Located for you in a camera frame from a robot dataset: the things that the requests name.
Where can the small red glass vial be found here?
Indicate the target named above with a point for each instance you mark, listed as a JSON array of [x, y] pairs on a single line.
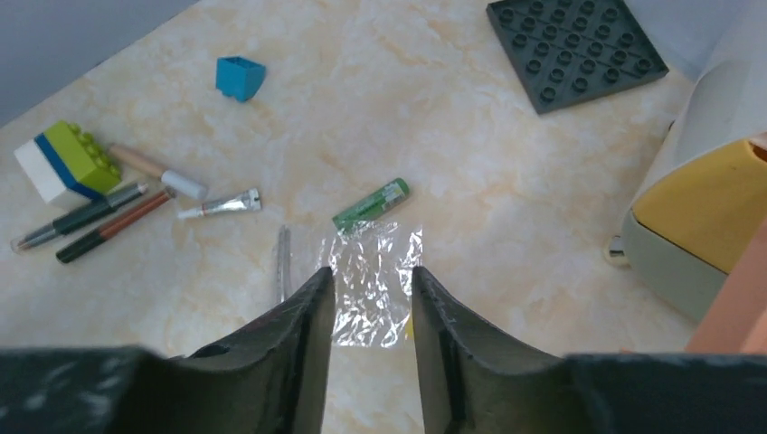
[[110, 229]]

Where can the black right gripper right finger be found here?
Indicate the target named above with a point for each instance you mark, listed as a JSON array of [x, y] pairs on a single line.
[[476, 378]]

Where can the peach top drawer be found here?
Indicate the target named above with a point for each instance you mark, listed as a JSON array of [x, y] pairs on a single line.
[[736, 321]]

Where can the grey bottom drawer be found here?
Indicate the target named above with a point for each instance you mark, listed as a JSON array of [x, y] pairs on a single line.
[[679, 278]]

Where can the green tube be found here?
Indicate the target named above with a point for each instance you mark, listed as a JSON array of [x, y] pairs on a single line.
[[373, 206]]

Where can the small silver white tube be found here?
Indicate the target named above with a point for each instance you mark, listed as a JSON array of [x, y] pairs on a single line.
[[247, 201]]

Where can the blue lego brick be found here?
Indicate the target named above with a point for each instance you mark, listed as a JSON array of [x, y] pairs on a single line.
[[239, 78]]

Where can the clear plastic wrapper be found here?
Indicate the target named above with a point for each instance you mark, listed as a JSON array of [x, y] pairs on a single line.
[[372, 265]]

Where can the black textured square mat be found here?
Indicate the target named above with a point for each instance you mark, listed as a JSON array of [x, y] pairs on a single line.
[[567, 52]]

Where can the cream round drawer organizer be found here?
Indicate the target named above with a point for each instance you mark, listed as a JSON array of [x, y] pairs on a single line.
[[728, 101]]

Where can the yellow drawer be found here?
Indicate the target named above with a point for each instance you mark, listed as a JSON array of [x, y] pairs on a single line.
[[712, 206]]

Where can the dark eyeliner pencil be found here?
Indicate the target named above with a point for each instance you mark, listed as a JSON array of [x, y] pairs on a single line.
[[79, 217]]

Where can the lime green lego plate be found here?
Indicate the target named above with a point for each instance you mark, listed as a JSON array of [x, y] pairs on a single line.
[[67, 166]]

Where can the beige white concealer stick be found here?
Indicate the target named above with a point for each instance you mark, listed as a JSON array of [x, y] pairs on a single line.
[[163, 173]]

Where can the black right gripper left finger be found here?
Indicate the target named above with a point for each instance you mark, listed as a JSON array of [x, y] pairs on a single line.
[[270, 376]]

